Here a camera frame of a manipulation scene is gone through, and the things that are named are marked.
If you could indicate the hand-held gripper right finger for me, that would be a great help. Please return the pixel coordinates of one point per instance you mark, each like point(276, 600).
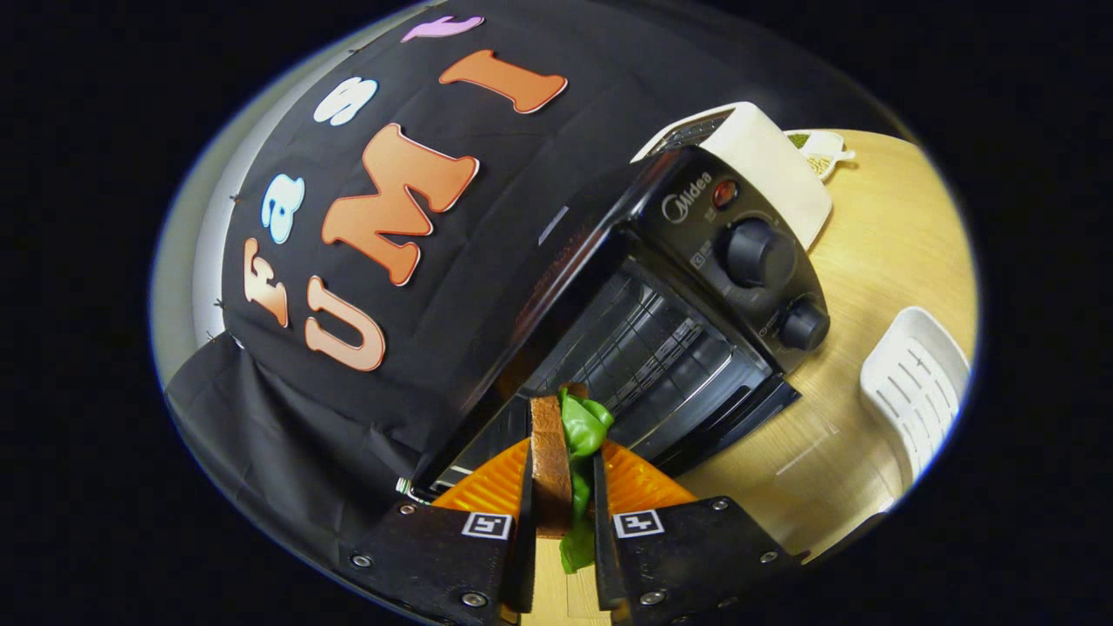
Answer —
point(602, 556)

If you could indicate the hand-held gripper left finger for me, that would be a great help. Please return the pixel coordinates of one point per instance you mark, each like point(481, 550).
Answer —
point(525, 556)

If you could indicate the toast sandwich with lettuce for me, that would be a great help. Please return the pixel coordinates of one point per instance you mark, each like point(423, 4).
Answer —
point(549, 469)

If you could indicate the black toaster oven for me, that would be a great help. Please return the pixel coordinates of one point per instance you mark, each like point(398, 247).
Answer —
point(696, 226)

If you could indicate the white slot toaster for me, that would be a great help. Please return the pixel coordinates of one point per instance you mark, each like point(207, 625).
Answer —
point(765, 165)

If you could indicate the white plastic tray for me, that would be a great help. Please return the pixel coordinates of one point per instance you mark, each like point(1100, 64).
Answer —
point(913, 391)

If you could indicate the small white dish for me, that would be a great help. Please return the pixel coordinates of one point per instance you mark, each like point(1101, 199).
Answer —
point(822, 156)

